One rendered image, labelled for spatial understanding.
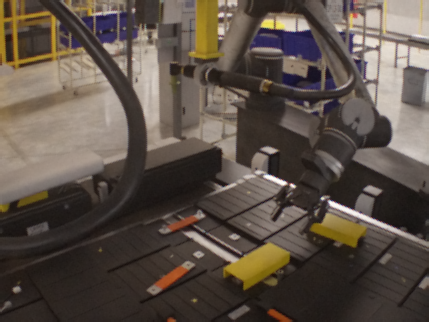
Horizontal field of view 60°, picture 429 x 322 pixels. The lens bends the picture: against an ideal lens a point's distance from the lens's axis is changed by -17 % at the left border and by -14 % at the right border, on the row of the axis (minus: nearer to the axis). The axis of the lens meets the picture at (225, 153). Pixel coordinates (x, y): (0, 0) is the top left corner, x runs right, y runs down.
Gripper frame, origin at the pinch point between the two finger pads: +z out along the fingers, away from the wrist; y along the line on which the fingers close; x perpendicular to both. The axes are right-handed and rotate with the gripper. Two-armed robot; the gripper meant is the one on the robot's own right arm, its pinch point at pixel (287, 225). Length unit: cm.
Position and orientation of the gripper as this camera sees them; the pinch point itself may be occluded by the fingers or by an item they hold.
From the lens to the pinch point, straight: 106.7
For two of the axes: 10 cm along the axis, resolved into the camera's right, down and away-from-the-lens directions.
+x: -4.5, -5.5, -7.1
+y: -6.9, -2.9, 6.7
